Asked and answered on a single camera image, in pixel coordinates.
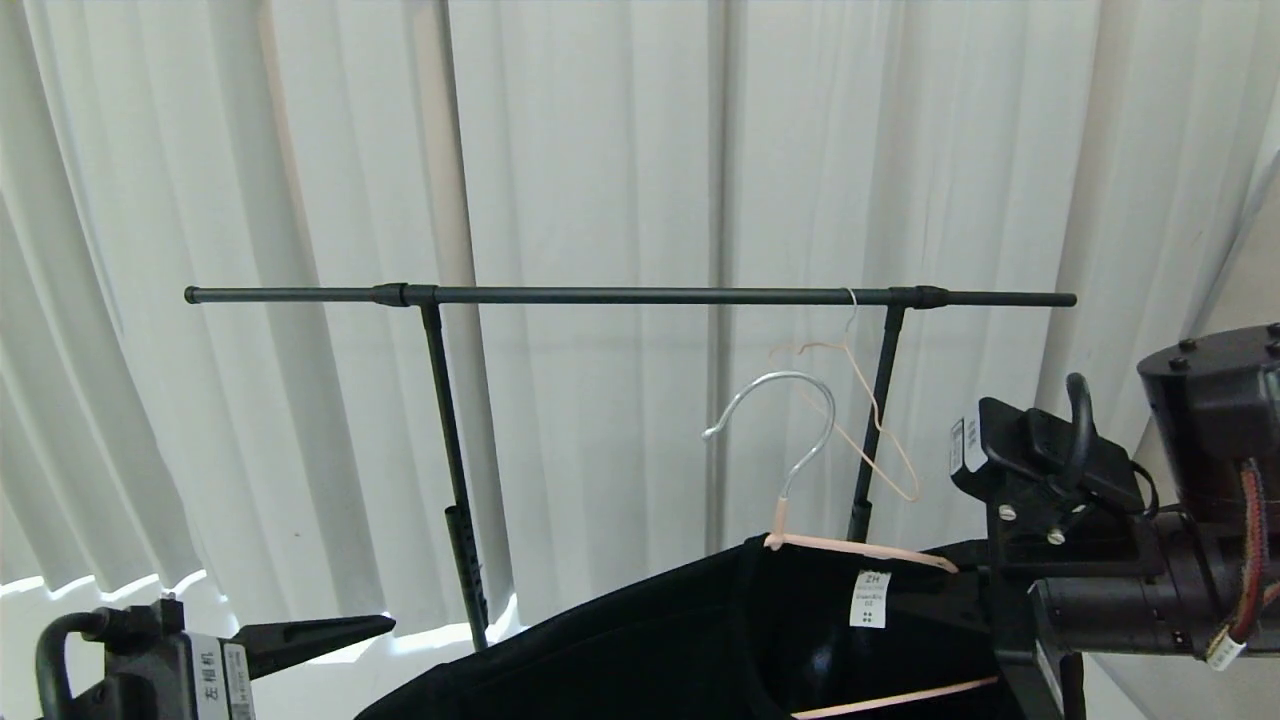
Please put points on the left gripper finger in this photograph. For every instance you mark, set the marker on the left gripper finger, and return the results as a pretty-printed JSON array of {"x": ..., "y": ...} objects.
[{"x": 300, "y": 640}]

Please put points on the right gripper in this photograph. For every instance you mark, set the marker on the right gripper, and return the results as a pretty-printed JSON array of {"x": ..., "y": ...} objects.
[{"x": 1120, "y": 615}]

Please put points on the pink clothes hanger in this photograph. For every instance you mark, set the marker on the pink clothes hanger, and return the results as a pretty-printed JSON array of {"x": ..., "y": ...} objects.
[
  {"x": 913, "y": 490},
  {"x": 860, "y": 549}
]

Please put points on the black garment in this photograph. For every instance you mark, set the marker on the black garment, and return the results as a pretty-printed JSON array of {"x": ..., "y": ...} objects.
[{"x": 650, "y": 650}]

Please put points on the black clothes rack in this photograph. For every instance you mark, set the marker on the black clothes rack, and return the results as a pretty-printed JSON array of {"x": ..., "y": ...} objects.
[{"x": 650, "y": 296}]

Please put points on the white curtain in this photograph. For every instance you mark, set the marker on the white curtain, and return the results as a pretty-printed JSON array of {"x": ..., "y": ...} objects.
[{"x": 600, "y": 150}]

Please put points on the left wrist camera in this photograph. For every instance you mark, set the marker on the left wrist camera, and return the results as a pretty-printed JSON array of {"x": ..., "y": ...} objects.
[{"x": 210, "y": 670}]

